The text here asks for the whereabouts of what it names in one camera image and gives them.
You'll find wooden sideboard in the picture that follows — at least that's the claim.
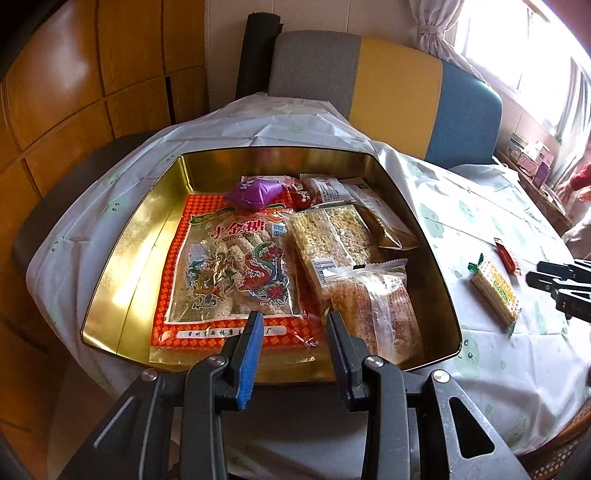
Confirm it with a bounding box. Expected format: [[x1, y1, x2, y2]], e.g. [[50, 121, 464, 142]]
[[496, 134, 573, 236]]

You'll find grey yellow blue chair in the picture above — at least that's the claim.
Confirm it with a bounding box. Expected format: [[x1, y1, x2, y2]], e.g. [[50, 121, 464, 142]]
[[268, 30, 504, 167]]

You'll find white labelled snack packet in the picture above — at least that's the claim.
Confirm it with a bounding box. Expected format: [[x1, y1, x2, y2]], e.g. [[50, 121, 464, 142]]
[[300, 173, 358, 204]]

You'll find orange candy bag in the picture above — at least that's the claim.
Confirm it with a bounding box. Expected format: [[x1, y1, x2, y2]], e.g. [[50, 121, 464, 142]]
[[148, 194, 324, 363]]

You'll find small red candy packet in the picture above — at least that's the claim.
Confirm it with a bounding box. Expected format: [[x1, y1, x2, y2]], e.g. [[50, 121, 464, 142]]
[[494, 237, 522, 275]]

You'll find puffed rice cracker packet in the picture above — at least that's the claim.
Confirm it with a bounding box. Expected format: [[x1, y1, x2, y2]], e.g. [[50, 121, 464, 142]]
[[323, 203, 382, 259], [290, 210, 365, 301]]

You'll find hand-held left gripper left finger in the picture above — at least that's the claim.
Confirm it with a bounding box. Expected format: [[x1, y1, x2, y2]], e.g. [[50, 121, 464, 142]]
[[60, 310, 266, 480]]

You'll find white plastic tablecloth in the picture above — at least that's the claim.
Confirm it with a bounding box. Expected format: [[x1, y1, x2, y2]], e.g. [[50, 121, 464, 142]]
[[25, 92, 585, 457]]

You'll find pink box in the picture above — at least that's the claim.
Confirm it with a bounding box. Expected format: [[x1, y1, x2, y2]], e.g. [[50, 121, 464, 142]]
[[519, 143, 555, 183]]

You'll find purple snack packet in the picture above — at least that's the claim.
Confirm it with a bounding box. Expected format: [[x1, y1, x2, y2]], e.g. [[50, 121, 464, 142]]
[[225, 178, 283, 210]]

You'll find black rolled mat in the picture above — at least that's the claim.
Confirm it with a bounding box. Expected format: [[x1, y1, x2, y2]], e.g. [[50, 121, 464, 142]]
[[235, 13, 282, 100]]

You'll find gold tin box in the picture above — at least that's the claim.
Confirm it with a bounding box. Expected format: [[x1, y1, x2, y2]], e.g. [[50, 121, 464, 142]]
[[81, 147, 462, 384]]

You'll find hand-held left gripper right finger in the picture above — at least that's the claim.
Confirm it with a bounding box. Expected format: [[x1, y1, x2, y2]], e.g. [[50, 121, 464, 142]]
[[325, 311, 532, 480]]

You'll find clear brown crisp packet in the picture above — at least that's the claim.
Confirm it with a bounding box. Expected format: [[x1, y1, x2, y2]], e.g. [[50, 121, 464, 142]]
[[322, 258, 426, 370]]

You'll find yellow puffed rice bar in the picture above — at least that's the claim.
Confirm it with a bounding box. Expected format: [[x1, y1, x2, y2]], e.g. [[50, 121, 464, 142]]
[[466, 254, 522, 337]]

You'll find window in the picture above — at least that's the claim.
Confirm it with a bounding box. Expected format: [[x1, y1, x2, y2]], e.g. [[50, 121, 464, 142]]
[[462, 0, 591, 139]]

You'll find wooden panelled cabinet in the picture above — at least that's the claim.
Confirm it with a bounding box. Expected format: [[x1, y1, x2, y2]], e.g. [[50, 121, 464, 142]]
[[0, 0, 208, 370]]

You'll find white floral curtain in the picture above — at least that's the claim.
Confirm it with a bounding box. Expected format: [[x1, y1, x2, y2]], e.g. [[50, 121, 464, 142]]
[[411, 0, 490, 75]]

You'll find white pink snack packet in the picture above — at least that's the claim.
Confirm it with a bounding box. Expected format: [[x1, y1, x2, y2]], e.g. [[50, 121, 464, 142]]
[[240, 174, 298, 190]]

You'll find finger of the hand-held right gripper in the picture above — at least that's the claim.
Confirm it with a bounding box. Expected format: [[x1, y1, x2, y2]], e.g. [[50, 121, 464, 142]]
[[538, 259, 591, 278], [526, 272, 591, 320]]

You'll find white brown powder stick sachet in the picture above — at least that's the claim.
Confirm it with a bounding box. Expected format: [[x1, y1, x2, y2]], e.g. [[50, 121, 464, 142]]
[[344, 179, 422, 251]]

